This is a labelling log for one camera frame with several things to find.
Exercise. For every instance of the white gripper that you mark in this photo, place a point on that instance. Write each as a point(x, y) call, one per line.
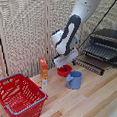
point(65, 58)

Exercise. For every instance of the red bowl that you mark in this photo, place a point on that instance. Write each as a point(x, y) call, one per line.
point(64, 72)

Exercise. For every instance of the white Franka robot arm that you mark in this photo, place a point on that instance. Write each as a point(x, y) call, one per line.
point(71, 30)

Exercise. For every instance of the black toaster oven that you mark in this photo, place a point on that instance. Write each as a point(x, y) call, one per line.
point(108, 34)

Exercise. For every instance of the blue mug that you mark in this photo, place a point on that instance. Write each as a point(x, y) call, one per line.
point(74, 80)

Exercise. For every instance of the black dish rack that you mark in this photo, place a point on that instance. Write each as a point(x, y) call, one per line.
point(90, 66)

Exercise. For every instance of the orange carton box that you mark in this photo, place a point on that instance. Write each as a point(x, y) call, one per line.
point(43, 69)

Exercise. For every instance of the red plastic shopping basket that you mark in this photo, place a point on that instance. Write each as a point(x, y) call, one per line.
point(18, 97)

